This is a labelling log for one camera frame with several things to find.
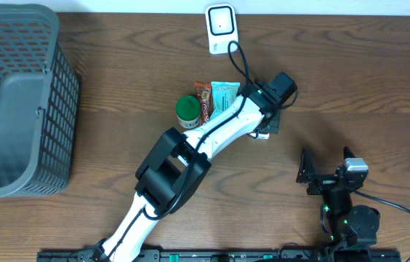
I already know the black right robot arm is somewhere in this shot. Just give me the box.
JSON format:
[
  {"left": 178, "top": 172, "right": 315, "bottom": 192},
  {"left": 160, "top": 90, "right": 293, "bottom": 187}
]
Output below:
[{"left": 296, "top": 147, "right": 380, "bottom": 261}]

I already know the red chocolate bar wrapper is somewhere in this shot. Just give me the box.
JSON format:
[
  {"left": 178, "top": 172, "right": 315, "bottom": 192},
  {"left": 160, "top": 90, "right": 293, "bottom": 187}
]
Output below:
[{"left": 194, "top": 82, "right": 212, "bottom": 124}]

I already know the teal wet wipes packet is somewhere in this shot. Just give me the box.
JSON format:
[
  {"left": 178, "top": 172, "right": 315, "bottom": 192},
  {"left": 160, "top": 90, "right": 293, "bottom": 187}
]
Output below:
[{"left": 210, "top": 82, "right": 241, "bottom": 120}]

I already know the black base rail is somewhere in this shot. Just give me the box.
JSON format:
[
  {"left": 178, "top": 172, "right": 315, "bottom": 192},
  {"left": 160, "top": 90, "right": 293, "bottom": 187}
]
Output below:
[{"left": 36, "top": 248, "right": 402, "bottom": 262}]

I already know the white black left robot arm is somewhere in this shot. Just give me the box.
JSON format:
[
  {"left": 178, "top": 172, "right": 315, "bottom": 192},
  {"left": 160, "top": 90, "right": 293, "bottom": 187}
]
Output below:
[{"left": 100, "top": 72, "right": 297, "bottom": 261}]

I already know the green lid white jar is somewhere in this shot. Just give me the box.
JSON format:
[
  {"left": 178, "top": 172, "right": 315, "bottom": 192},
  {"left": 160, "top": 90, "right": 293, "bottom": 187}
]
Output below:
[{"left": 176, "top": 96, "right": 201, "bottom": 129}]

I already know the grey plastic basket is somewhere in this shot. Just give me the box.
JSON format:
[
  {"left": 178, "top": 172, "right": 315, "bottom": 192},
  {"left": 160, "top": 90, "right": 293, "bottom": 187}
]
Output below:
[{"left": 0, "top": 4, "right": 81, "bottom": 198}]

